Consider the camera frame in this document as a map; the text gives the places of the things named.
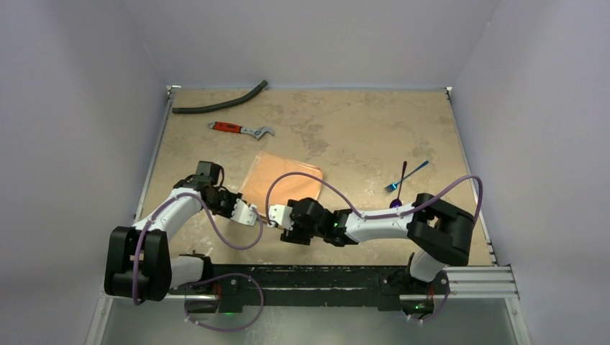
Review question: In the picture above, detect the peach cloth napkin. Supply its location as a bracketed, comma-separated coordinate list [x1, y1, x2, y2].
[240, 151, 323, 211]

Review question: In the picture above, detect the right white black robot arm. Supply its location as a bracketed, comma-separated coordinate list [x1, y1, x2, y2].
[268, 193, 475, 293]

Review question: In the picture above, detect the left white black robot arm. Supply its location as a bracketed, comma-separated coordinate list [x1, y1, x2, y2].
[104, 161, 241, 305]

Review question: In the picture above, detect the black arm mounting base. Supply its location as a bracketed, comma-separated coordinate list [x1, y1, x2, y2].
[169, 263, 450, 316]

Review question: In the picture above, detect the purple metallic spoon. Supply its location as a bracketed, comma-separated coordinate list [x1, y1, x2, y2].
[390, 161, 408, 208]

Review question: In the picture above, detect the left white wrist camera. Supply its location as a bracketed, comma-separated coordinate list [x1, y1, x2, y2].
[230, 198, 258, 226]

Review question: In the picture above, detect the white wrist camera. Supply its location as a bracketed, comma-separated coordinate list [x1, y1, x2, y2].
[230, 198, 258, 226]
[267, 204, 293, 230]

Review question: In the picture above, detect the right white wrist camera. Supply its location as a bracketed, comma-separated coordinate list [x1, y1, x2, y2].
[267, 204, 293, 230]

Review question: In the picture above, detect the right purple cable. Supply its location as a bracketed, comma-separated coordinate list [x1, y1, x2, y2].
[265, 172, 483, 323]

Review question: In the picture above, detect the red handled adjustable wrench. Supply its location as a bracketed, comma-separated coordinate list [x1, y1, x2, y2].
[207, 121, 275, 140]

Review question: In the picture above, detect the black foam hose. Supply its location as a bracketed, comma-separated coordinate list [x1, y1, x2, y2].
[172, 80, 269, 115]

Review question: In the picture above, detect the aluminium frame rail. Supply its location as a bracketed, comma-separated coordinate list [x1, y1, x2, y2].
[87, 87, 531, 344]

